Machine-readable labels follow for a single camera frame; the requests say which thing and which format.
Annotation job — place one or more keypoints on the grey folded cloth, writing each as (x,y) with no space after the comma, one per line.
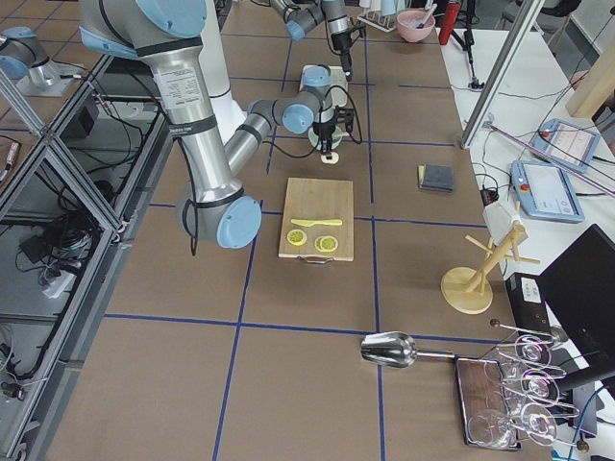
(439,178)

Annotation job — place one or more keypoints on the glass rack tray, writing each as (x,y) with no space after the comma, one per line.
(511,393)

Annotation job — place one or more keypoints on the yellow sponge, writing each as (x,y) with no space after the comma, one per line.
(420,174)

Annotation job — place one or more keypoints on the metal scoop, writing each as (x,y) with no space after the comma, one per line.
(396,349)

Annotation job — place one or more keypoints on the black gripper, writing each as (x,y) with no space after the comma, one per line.
(339,42)
(324,130)

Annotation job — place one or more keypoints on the yellow plastic knife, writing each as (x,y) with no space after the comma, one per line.
(334,222)

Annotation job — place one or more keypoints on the white dish rack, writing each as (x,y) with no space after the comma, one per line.
(385,23)

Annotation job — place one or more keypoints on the aluminium frame post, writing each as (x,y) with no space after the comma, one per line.
(512,44)

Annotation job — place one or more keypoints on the blue teach pendant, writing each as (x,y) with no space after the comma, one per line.
(573,145)
(545,192)

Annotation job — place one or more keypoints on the black monitor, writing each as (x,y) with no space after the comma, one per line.
(578,287)

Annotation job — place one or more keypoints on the pink bowl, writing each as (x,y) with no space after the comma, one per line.
(414,25)

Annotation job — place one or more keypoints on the wooden mug tree stand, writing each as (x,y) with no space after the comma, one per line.
(466,289)

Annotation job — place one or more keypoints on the blue teach pendant near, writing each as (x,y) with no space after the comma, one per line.
(545,192)

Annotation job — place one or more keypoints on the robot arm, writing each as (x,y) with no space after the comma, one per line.
(166,35)
(300,21)

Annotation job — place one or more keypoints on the lemon slice upper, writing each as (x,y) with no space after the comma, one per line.
(296,237)

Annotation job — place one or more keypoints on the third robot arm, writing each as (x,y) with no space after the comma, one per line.
(22,55)

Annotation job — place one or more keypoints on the red bottle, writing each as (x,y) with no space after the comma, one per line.
(448,21)

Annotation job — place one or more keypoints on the blue teach pendant far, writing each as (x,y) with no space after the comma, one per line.
(573,145)

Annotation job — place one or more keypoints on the light green bowl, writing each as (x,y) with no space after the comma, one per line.
(313,138)

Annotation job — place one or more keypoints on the lemon slice under pair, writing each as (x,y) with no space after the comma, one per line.
(317,245)

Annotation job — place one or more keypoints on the wooden cutting board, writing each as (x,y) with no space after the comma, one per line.
(319,199)

